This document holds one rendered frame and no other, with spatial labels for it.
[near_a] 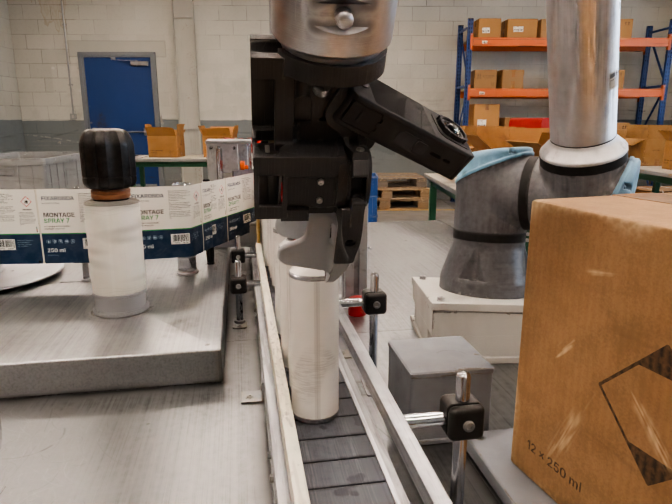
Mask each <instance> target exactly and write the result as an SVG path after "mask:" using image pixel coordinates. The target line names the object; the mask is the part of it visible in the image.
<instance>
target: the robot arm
mask: <svg viewBox="0 0 672 504"><path fill-rule="evenodd" d="M397 3H398V0H271V29H272V34H273V35H271V34H250V69H251V116H252V157H253V170H254V212H255V219H276V222H275V229H276V231H277V233H278V234H279V235H281V236H283V237H287V238H291V239H295V240H294V241H291V242H289V243H287V244H284V245H282V246H281V247H280V248H279V249H278V252H277V257H278V259H279V261H280V262H281V263H283V264H285V265H290V266H297V267H303V268H310V269H317V270H323V271H324V273H325V281H326V283H327V282H334V281H336V280H337V279H338V278H339V277H340V276H341V275H342V274H343V273H344V272H345V271H346V270H347V269H348V267H349V266H350V265H351V263H353V262H354V259H355V256H356V254H357V251H358V249H359V246H360V242H361V237H362V230H363V221H364V212H365V207H366V206H367V204H368V202H369V198H370V191H371V179H372V157H371V152H370V148H371V147H372V146H373V145H374V143H375V142H376V143H378V144H380V145H382V146H384V147H386V148H388V149H390V150H392V151H394V152H396V153H398V154H400V155H402V156H404V157H406V158H408V159H410V160H412V161H414V162H416V163H418V164H420V165H422V166H424V167H426V168H428V169H430V170H432V171H434V172H436V173H438V174H440V175H442V176H444V177H446V178H448V179H450V180H453V179H454V178H455V177H456V176H457V179H456V180H455V184H456V195H455V211H454V227H453V241H452V245H451V247H450V250H449V252H448V255H447V257H446V260H445V262H444V265H443V267H442V270H441V272H440V281H439V286H440V288H441V289H443V290H445V291H448V292H450V293H454V294H458V295H462V296H468V297H475V298H483V299H504V300H505V299H521V298H524V293H525V281H526V269H527V257H528V256H527V252H526V248H525V242H526V231H527V230H528V231H530V221H531V208H532V202H533V201H534V200H538V199H557V198H575V197H594V196H612V194H631V193H635V191H636V187H637V182H638V177H639V172H640V165H641V161H640V159H639V158H635V157H634V156H630V157H629V158H628V143H627V142H626V141H625V140H624V139H623V138H622V137H620V136H619V135H618V134H617V101H618V72H619V37H620V5H621V0H546V28H547V60H548V92H549V124H550V139H549V140H548V141H547V142H546V143H545V144H544V145H543V146H542V147H541V148H540V151H539V156H534V152H533V148H531V147H510V148H496V149H488V150H481V151H475V152H472V151H471V149H470V147H469V145H468V143H467V141H468V139H467V135H466V133H465V132H464V131H463V129H462V127H460V126H459V125H458V124H457V123H455V122H454V121H453V120H451V119H450V118H448V117H446V116H443V115H442V114H441V115H439V114H437V113H436V112H434V111H432V110H430V109H429V108H427V107H425V106H423V105H422V104H420V103H418V102H416V101H415V100H413V99H411V98H409V97H407V96H406V95H404V94H402V93H400V92H399V91H397V90H395V89H393V88H392V87H390V86H388V85H386V84H385V83H383V82H381V81H379V80H378V78H379V77H381V76H382V74H383V73H384V70H385V63H386V56H387V47H388V46H389V45H390V44H391V41H392V36H393V30H394V23H395V16H396V10H397ZM257 140H262V141H260V143H257ZM281 182H282V186H283V195H282V202H281Z"/></svg>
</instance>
